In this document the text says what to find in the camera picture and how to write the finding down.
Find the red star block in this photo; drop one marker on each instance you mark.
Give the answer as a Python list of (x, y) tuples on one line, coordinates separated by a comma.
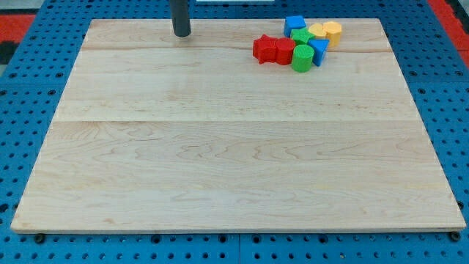
[(264, 49)]

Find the green star block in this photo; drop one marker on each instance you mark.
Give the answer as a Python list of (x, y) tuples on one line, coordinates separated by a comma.
[(301, 36)]

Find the light wooden board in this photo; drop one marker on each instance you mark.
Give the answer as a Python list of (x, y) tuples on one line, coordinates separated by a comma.
[(159, 134)]

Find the red cylinder block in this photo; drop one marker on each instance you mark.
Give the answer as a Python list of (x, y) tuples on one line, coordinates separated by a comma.
[(284, 50)]

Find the green cylinder block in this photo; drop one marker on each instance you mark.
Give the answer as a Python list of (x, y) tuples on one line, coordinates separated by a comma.
[(302, 58)]

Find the blue triangle block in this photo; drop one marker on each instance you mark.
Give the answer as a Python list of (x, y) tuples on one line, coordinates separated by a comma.
[(320, 47)]

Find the blue cube block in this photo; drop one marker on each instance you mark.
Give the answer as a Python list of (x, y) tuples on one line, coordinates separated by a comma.
[(293, 22)]

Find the yellow heart block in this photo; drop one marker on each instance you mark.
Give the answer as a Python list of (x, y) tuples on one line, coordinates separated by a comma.
[(317, 30)]

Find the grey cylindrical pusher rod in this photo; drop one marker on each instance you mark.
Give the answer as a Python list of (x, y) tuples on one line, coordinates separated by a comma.
[(180, 17)]

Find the yellow hexagon block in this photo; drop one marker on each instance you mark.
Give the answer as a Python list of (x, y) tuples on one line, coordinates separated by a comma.
[(333, 32)]

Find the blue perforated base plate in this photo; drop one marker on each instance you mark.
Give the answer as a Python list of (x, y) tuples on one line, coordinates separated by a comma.
[(35, 78)]

